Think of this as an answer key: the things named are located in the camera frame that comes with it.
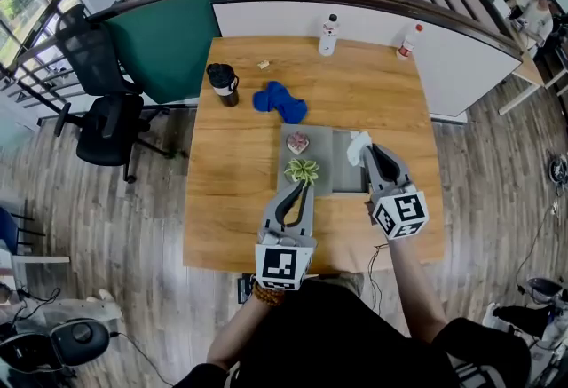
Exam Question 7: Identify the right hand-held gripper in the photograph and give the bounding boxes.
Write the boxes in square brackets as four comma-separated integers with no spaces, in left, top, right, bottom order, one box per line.
[362,143,431,242]

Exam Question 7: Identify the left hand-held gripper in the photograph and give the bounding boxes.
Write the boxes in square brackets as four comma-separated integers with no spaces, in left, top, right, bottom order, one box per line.
[254,179,319,292]

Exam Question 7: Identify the white cloth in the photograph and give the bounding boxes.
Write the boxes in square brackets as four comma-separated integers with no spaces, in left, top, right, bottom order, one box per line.
[345,131,373,167]

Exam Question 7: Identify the grey tray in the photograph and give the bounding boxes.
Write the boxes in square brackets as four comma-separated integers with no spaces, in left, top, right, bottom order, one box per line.
[277,123,372,197]

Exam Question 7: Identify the person's right forearm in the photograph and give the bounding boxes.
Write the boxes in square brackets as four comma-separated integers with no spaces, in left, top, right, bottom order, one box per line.
[388,237,449,343]

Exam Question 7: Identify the green potted plant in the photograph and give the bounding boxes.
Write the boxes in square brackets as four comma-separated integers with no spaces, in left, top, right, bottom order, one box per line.
[283,158,320,187]

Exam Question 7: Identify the pink potted succulent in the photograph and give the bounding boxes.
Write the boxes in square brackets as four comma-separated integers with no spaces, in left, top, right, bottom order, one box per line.
[286,131,311,155]

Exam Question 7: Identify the person's olive trouser leg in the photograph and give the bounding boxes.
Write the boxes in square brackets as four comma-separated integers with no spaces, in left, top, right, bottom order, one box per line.
[319,273,365,290]

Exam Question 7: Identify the black power adaptor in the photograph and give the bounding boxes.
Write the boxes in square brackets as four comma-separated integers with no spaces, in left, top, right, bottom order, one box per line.
[237,274,256,305]

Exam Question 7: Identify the blue cloth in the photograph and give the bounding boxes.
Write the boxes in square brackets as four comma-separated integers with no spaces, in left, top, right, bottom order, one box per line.
[252,80,309,124]

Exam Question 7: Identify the white partition panel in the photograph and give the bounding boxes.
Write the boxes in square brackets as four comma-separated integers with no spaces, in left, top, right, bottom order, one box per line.
[211,0,525,119]

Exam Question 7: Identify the white bottle red cap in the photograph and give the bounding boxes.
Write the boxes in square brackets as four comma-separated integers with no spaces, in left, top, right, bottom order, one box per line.
[396,23,425,62]

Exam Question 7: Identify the person's black shirt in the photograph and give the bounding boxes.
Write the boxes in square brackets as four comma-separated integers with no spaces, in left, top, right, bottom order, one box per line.
[175,279,532,388]

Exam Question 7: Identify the black tumbler bottle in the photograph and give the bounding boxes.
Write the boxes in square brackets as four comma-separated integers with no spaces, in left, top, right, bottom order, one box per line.
[206,62,241,108]

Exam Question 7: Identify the black office chair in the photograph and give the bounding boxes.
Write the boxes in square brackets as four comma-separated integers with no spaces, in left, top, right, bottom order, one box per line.
[52,4,172,185]

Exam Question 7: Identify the green partition panel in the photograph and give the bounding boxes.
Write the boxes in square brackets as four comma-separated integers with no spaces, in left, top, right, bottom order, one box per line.
[104,0,236,106]

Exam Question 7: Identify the white black wearable rig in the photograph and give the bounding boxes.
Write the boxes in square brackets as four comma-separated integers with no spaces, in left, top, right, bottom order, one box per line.
[0,318,112,375]

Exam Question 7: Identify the brown beaded bracelet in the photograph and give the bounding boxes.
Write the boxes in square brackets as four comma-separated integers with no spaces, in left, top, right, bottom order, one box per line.
[252,281,286,307]

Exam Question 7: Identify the round device with cables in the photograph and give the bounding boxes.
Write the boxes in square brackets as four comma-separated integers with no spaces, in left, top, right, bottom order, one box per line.
[548,150,568,186]

